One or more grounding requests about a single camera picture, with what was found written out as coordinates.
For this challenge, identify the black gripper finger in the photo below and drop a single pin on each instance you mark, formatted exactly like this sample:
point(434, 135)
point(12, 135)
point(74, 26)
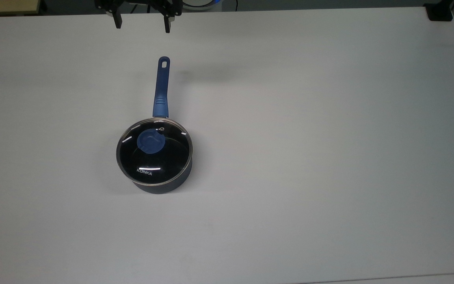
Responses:
point(116, 17)
point(167, 17)

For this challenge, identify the glass lid with blue knob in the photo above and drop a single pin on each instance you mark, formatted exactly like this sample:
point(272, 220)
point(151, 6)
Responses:
point(151, 142)

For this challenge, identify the light wooden furniture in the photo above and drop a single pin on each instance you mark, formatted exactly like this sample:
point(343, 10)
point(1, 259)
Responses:
point(6, 6)

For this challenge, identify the black table clamp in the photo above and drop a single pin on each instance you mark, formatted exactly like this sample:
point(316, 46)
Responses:
point(439, 12)

